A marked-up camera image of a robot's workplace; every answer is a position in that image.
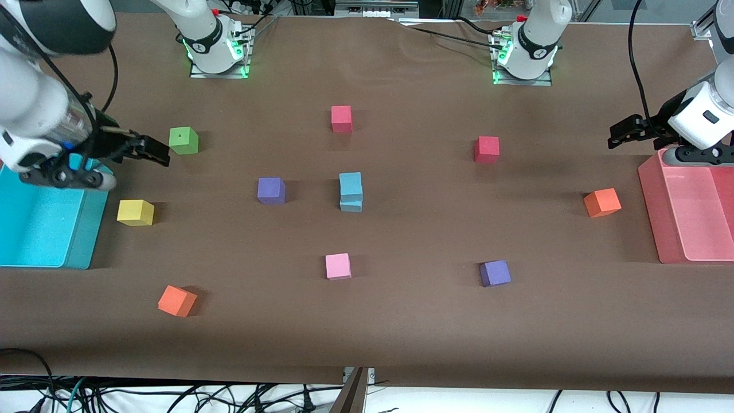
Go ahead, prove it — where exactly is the green foam block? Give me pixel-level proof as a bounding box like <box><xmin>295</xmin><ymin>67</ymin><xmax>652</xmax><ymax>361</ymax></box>
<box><xmin>169</xmin><ymin>127</ymin><xmax>200</xmax><ymax>155</ymax></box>

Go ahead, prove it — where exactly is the yellow foam block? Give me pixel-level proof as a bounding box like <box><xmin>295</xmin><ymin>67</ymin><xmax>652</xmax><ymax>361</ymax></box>
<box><xmin>117</xmin><ymin>199</ymin><xmax>155</xmax><ymax>227</ymax></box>

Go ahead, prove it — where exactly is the blue plastic bin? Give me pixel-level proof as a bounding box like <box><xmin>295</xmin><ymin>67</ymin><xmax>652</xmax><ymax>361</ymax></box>
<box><xmin>0</xmin><ymin>161</ymin><xmax>114</xmax><ymax>270</ymax></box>

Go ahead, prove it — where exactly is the orange foam block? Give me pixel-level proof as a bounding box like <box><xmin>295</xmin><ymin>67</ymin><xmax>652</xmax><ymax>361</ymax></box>
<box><xmin>158</xmin><ymin>285</ymin><xmax>198</xmax><ymax>318</ymax></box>
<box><xmin>584</xmin><ymin>188</ymin><xmax>622</xmax><ymax>219</ymax></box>

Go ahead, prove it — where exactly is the pink plastic bin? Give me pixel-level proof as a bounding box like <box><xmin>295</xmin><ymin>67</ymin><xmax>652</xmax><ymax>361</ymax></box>
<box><xmin>638</xmin><ymin>148</ymin><xmax>734</xmax><ymax>264</ymax></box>

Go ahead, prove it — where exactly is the purple foam block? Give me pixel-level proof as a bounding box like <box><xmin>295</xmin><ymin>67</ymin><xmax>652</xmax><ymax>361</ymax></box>
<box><xmin>257</xmin><ymin>177</ymin><xmax>286</xmax><ymax>205</ymax></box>
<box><xmin>479</xmin><ymin>260</ymin><xmax>512</xmax><ymax>287</ymax></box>

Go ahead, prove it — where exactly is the red foam block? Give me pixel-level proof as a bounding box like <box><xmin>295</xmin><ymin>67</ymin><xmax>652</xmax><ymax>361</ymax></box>
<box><xmin>331</xmin><ymin>105</ymin><xmax>353</xmax><ymax>134</ymax></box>
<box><xmin>474</xmin><ymin>136</ymin><xmax>500</xmax><ymax>164</ymax></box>

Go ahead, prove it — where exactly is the light pink foam block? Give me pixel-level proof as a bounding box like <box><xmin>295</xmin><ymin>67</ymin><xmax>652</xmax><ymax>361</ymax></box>
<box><xmin>325</xmin><ymin>253</ymin><xmax>352</xmax><ymax>280</ymax></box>

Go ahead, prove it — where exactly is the brown table cover sheet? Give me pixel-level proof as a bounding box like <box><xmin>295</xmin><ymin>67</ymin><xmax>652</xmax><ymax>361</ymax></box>
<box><xmin>0</xmin><ymin>11</ymin><xmax>734</xmax><ymax>393</ymax></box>

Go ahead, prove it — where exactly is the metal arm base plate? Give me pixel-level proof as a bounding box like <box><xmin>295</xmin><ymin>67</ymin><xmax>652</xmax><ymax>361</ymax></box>
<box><xmin>493</xmin><ymin>26</ymin><xmax>554</xmax><ymax>87</ymax></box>
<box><xmin>189</xmin><ymin>20</ymin><xmax>253</xmax><ymax>79</ymax></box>

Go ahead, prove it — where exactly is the black base power cable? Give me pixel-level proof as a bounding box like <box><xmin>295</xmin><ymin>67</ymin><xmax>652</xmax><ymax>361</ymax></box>
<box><xmin>399</xmin><ymin>16</ymin><xmax>505</xmax><ymax>46</ymax></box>

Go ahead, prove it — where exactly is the black looped floor cable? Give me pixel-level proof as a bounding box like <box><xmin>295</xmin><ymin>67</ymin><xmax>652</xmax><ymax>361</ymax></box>
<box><xmin>0</xmin><ymin>348</ymin><xmax>56</xmax><ymax>413</ymax></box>

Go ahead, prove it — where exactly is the teal floor cable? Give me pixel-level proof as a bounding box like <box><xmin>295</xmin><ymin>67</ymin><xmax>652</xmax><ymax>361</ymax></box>
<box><xmin>68</xmin><ymin>377</ymin><xmax>88</xmax><ymax>413</ymax></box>

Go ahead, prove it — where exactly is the aluminium frame rail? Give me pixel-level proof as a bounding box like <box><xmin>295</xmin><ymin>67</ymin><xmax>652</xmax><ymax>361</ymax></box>
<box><xmin>335</xmin><ymin>0</ymin><xmax>419</xmax><ymax>18</ymax></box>

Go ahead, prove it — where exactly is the metal table edge bracket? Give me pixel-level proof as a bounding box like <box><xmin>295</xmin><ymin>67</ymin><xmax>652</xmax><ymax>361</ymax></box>
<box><xmin>330</xmin><ymin>367</ymin><xmax>376</xmax><ymax>413</ymax></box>

